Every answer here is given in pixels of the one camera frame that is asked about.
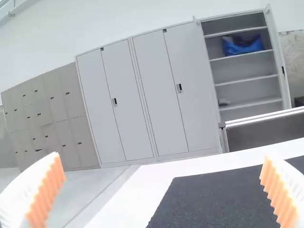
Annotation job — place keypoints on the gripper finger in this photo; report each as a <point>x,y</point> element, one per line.
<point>31,194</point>
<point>287,190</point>

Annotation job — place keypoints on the black mat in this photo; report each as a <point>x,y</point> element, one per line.
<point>213,202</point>

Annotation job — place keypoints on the grey locker bank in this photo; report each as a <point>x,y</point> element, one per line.
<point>59,107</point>

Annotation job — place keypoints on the grey two-door cupboard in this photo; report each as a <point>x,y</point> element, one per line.
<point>111,107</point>
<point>175,95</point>

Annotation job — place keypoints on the grey open cupboard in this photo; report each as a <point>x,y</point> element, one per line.
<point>247,66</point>

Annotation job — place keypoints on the blue bag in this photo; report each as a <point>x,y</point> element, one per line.
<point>240,46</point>

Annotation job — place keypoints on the white pipe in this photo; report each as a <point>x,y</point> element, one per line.
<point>26,6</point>

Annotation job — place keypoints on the black cart with aluminium frame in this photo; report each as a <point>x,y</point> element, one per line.
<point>266,133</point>

